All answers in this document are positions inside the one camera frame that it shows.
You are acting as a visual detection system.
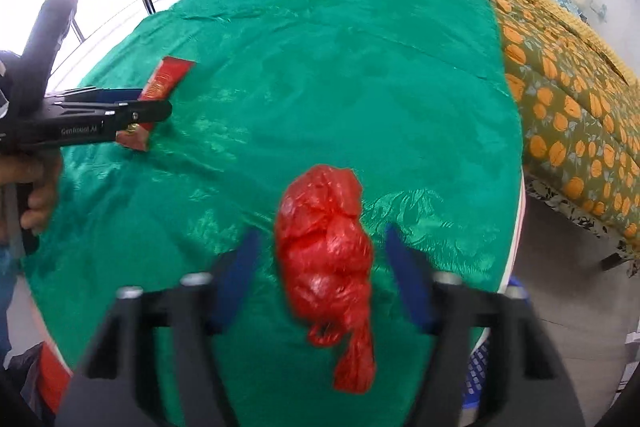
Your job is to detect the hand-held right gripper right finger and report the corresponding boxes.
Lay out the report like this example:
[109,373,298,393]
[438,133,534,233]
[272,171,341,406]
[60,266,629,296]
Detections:
[384,223,586,427]

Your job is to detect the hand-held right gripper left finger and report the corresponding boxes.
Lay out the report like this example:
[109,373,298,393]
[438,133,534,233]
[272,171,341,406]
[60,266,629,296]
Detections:
[55,227,263,427]

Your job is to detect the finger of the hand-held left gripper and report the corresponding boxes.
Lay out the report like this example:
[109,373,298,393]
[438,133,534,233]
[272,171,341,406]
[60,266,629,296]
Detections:
[102,99,173,132]
[47,87,143,106]

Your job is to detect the red wrapper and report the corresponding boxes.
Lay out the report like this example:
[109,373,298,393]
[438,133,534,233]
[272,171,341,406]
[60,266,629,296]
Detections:
[116,56,197,152]

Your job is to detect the red plastic bag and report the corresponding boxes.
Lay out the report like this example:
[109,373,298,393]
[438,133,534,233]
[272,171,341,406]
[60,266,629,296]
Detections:
[274,164,377,393]

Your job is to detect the blue plastic basket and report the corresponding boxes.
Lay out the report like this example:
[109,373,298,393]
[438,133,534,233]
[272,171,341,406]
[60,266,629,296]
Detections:
[460,287,531,427]

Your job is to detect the person's left hand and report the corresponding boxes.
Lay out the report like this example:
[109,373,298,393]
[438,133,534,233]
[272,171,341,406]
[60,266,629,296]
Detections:
[0,151,65,235]

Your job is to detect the green floral tablecloth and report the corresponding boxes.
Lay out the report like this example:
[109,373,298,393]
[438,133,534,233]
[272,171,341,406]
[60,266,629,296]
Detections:
[22,0,525,427]

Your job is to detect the wooden bed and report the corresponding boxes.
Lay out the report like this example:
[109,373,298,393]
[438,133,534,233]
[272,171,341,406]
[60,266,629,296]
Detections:
[395,0,640,278]

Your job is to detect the red striped cloth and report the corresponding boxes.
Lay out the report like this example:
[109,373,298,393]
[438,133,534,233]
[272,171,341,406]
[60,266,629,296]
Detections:
[39,172,527,414]

